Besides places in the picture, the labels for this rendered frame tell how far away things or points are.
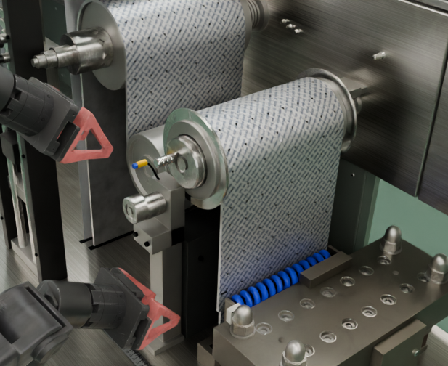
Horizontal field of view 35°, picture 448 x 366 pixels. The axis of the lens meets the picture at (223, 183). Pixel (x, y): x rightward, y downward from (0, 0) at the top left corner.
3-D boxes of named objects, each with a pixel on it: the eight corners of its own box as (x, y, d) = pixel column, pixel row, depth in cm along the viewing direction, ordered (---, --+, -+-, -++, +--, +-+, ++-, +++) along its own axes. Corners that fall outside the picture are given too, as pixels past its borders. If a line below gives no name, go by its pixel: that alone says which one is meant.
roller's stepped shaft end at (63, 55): (29, 69, 106) (26, 49, 104) (64, 61, 109) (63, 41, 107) (38, 76, 104) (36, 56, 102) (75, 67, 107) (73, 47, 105)
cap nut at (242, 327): (224, 328, 101) (225, 304, 99) (243, 317, 103) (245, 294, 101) (240, 343, 99) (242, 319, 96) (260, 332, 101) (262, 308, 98)
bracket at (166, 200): (134, 340, 116) (128, 184, 100) (166, 324, 120) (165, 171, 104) (152, 358, 113) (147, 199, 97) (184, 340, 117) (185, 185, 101)
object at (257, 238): (216, 310, 107) (220, 210, 97) (323, 255, 120) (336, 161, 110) (218, 312, 107) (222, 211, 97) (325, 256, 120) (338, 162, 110)
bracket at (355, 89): (318, 91, 113) (319, 80, 112) (343, 83, 117) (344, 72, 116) (341, 102, 110) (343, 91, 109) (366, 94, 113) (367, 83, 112)
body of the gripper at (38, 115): (55, 160, 79) (1, 136, 74) (16, 127, 86) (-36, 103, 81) (84, 110, 79) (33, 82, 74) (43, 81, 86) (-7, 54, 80)
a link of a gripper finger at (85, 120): (105, 184, 85) (46, 157, 78) (76, 160, 90) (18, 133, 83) (134, 136, 85) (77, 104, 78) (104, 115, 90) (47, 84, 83)
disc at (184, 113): (158, 171, 107) (168, 88, 97) (160, 170, 107) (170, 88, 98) (217, 229, 99) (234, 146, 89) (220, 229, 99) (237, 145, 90)
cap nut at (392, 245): (375, 246, 119) (379, 225, 117) (388, 239, 121) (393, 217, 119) (391, 257, 117) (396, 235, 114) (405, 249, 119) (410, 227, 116)
